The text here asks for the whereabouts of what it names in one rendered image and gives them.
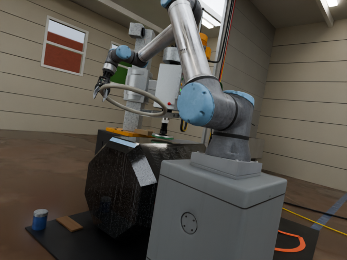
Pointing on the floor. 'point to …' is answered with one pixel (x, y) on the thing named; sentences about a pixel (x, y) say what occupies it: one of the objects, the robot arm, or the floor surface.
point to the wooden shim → (69, 223)
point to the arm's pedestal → (214, 215)
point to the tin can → (40, 219)
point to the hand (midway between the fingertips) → (98, 99)
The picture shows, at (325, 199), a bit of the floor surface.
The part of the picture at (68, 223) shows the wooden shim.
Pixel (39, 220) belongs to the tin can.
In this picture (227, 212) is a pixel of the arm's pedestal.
